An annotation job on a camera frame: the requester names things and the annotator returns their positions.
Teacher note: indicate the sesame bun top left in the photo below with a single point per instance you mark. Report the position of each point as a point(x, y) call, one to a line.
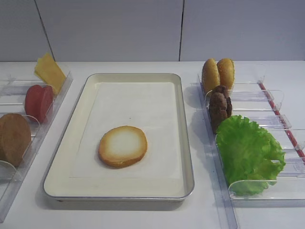
point(210, 75)

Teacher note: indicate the green lettuce leaf in rack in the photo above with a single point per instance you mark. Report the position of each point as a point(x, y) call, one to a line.
point(252, 158)

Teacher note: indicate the yellow cheese slices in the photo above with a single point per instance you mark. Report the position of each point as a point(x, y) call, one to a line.
point(48, 70)

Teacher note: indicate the clear acrylic right rack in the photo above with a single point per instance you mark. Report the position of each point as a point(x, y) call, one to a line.
point(273, 89)

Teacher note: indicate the clear acrylic left rack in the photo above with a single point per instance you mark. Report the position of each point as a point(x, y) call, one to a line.
point(16, 79)

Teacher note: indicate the sesame bun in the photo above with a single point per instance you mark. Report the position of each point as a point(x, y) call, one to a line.
point(226, 71)
point(210, 75)

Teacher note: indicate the red tomato slice front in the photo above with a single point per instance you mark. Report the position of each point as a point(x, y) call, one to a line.
point(33, 101)

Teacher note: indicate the red tomato slice back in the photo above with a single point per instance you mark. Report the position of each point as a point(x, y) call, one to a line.
point(45, 103)

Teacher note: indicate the brown bun slice left rack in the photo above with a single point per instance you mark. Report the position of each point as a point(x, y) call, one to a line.
point(15, 136)

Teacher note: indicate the brown meat patty back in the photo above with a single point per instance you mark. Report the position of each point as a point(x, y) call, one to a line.
point(222, 89)

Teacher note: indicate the sesame bun top right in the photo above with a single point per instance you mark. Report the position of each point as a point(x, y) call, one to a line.
point(226, 71)

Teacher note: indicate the brown meat patty front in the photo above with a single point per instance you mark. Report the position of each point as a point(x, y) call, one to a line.
point(219, 109)

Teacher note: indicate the clear acrylic rack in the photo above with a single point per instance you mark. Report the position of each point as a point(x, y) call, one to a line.
point(273, 89)
point(16, 79)

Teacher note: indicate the red tomato slice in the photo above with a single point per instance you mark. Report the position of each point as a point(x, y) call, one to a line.
point(33, 101)
point(45, 103)

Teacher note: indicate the toasted bottom bun slice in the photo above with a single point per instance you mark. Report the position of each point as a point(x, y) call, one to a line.
point(122, 146)

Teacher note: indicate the brown meat patty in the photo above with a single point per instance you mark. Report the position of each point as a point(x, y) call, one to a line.
point(219, 109)
point(222, 89)

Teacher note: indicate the cream metal baking tray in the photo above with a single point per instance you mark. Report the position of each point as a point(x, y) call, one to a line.
point(58, 183)

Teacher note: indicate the white parchment paper sheet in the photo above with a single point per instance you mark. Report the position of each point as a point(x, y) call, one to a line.
point(150, 107)

